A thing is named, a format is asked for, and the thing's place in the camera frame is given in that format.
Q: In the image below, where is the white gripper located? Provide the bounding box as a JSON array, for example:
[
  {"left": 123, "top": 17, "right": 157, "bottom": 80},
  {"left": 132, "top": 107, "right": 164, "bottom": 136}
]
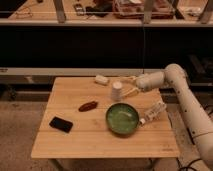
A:
[{"left": 118, "top": 74, "right": 150, "bottom": 97}]

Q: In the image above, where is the clear plastic bottle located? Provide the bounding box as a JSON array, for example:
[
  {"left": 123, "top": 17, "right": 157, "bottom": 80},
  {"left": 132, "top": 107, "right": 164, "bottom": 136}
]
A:
[{"left": 140, "top": 101, "right": 166, "bottom": 125}]

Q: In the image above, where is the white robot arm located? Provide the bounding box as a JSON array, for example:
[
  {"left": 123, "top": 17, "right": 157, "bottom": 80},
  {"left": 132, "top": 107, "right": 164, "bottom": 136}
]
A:
[{"left": 121, "top": 64, "right": 213, "bottom": 171}]

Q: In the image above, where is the green ceramic bowl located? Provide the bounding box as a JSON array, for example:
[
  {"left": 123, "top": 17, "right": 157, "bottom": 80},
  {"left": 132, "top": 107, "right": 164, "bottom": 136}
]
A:
[{"left": 106, "top": 103, "right": 139, "bottom": 135}]

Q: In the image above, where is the white paper cup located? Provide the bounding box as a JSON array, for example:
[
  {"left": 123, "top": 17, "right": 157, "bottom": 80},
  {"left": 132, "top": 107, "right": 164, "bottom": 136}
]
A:
[{"left": 111, "top": 81, "right": 123, "bottom": 101}]

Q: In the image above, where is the white rectangular block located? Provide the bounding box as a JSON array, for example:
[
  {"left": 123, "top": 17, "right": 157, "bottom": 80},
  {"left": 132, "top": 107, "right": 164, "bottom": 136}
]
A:
[{"left": 94, "top": 75, "right": 109, "bottom": 85}]

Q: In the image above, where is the brown sausage-shaped object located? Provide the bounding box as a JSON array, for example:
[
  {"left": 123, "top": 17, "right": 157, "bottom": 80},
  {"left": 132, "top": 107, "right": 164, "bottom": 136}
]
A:
[{"left": 79, "top": 101, "right": 98, "bottom": 112}]

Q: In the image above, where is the wooden table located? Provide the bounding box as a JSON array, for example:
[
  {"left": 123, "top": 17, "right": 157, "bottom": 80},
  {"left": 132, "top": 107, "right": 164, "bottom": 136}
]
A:
[{"left": 31, "top": 76, "right": 180, "bottom": 171}]

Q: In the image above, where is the clear tray on shelf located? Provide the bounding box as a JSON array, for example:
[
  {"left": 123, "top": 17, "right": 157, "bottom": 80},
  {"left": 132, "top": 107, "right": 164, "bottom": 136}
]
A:
[{"left": 113, "top": 0, "right": 175, "bottom": 19}]

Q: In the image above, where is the black smartphone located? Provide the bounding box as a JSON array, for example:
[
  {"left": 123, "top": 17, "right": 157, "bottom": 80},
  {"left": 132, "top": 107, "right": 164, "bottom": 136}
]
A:
[{"left": 49, "top": 117, "right": 73, "bottom": 133}]

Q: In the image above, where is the dark remote on shelf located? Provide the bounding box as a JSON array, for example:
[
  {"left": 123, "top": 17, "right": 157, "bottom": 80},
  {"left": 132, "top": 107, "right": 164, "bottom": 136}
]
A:
[{"left": 73, "top": 3, "right": 85, "bottom": 16}]

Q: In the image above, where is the black cable on floor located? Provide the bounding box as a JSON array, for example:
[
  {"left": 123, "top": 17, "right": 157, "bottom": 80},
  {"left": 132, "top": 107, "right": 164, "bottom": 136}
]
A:
[{"left": 175, "top": 156, "right": 213, "bottom": 171}]

